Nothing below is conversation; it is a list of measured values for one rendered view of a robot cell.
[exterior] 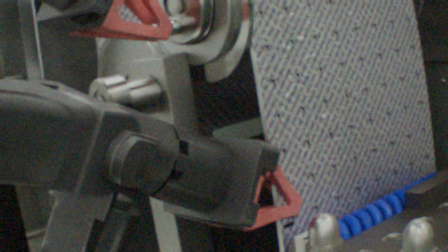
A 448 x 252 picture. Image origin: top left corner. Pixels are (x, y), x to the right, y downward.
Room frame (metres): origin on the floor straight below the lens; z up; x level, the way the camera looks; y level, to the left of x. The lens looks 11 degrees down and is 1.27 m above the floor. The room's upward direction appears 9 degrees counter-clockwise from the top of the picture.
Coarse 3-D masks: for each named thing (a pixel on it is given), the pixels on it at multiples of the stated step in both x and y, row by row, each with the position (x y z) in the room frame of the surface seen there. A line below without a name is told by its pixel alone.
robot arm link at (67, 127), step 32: (0, 96) 0.46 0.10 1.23; (32, 96) 0.50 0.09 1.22; (64, 96) 0.53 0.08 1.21; (0, 128) 0.45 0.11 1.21; (32, 128) 0.48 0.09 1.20; (64, 128) 0.50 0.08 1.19; (96, 128) 0.53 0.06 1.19; (128, 128) 0.56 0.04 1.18; (0, 160) 0.46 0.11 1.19; (32, 160) 0.49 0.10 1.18; (64, 160) 0.51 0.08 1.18; (96, 160) 0.54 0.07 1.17; (96, 192) 0.55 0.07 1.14
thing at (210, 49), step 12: (216, 0) 0.73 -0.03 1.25; (228, 0) 0.71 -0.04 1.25; (216, 12) 0.73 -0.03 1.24; (228, 12) 0.72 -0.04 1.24; (216, 24) 0.73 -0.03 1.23; (228, 24) 0.72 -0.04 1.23; (216, 36) 0.73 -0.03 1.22; (228, 36) 0.72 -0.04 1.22; (168, 48) 0.79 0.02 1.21; (180, 48) 0.78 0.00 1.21; (192, 48) 0.76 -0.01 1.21; (204, 48) 0.75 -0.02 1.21; (216, 48) 0.73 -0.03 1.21; (192, 60) 0.76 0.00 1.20; (204, 60) 0.75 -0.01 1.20
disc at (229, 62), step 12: (240, 0) 0.71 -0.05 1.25; (252, 0) 0.71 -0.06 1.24; (240, 12) 0.72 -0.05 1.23; (252, 12) 0.71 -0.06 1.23; (240, 24) 0.72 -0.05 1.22; (252, 24) 0.71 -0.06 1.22; (240, 36) 0.72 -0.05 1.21; (228, 48) 0.74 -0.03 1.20; (240, 48) 0.72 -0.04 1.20; (216, 60) 0.75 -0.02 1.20; (228, 60) 0.74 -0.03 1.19; (240, 60) 0.73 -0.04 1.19; (192, 72) 0.78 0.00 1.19; (204, 72) 0.77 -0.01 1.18; (216, 72) 0.75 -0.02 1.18; (228, 72) 0.74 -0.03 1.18
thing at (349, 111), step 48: (288, 48) 0.74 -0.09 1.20; (336, 48) 0.78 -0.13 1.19; (384, 48) 0.82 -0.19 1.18; (288, 96) 0.73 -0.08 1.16; (336, 96) 0.77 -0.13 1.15; (384, 96) 0.81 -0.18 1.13; (288, 144) 0.73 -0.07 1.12; (336, 144) 0.76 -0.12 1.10; (384, 144) 0.81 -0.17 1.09; (432, 144) 0.86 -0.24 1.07; (336, 192) 0.76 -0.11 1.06; (384, 192) 0.80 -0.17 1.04; (288, 240) 0.72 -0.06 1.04
